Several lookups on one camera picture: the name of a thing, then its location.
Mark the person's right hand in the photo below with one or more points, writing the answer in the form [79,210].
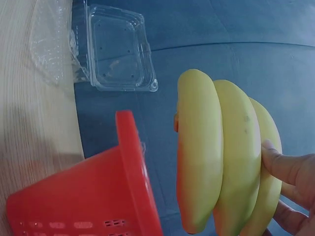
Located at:
[299,172]

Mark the crinkled clear plastic film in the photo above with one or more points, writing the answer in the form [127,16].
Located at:
[50,41]

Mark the yellow banana bunch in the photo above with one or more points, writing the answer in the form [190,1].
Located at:
[221,152]

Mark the clear plastic clamshell container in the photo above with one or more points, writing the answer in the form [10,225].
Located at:
[115,49]

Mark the red plastic basket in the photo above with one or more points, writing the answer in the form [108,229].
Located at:
[88,186]

